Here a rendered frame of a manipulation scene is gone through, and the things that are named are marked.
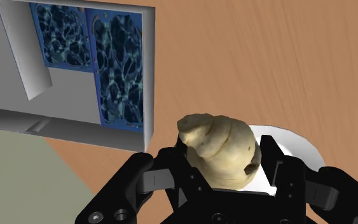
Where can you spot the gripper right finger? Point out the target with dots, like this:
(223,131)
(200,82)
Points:
(290,176)

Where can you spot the white round plate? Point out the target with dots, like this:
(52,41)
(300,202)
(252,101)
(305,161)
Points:
(290,139)

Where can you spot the beige knobbly potato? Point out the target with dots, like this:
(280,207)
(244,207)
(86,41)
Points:
(225,152)

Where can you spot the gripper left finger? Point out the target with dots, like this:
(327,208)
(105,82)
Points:
(129,186)

